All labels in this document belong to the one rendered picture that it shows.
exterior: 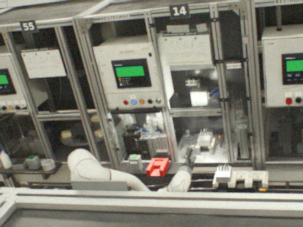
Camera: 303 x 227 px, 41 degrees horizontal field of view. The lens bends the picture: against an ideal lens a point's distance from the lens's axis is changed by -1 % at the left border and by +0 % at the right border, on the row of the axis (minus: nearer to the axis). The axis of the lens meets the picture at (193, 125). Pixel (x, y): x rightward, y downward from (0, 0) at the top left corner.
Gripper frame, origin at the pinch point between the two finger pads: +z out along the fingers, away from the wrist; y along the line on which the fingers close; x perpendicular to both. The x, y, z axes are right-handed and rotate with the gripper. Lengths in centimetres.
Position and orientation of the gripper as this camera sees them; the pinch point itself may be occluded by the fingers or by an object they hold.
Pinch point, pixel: (192, 153)
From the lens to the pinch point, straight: 264.2
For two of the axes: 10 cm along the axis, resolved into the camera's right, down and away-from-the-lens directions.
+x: -9.7, 0.3, 2.4
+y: -1.4, -8.8, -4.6
